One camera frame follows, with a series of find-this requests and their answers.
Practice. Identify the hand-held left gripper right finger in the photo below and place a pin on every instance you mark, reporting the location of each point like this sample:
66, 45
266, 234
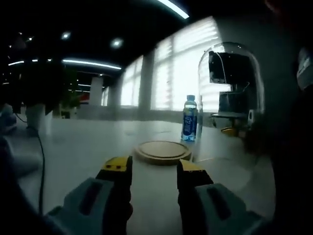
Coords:
207, 205

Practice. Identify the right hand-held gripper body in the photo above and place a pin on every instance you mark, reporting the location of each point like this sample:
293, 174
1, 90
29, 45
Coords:
251, 116

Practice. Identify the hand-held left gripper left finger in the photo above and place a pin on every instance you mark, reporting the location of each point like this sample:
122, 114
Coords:
97, 203

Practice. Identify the blue-capped drink bottle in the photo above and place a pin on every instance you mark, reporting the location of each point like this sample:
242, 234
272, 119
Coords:
189, 122

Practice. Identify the clear glass dome cover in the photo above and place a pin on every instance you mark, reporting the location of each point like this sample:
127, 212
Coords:
205, 73

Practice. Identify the round wooden base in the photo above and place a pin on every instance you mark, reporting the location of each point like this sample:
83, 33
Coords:
162, 151

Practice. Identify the open laptop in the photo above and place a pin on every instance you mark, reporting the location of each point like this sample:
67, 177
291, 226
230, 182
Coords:
231, 102

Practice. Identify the black monitor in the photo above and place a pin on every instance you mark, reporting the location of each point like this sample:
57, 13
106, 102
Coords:
228, 67

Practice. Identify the white chest-worn device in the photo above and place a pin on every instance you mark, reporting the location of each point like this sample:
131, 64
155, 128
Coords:
305, 68

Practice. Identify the white window blinds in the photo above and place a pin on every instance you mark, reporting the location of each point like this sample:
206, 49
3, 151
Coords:
181, 66

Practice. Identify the potted plant in white pot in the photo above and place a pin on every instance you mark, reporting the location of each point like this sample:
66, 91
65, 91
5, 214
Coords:
39, 98

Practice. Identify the short ceiling light strip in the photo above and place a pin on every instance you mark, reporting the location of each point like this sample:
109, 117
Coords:
174, 7

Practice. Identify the long ceiling light strip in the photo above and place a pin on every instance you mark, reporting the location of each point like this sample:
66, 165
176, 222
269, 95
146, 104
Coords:
90, 63

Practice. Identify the round ceiling light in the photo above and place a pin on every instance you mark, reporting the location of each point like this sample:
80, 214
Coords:
65, 35
117, 42

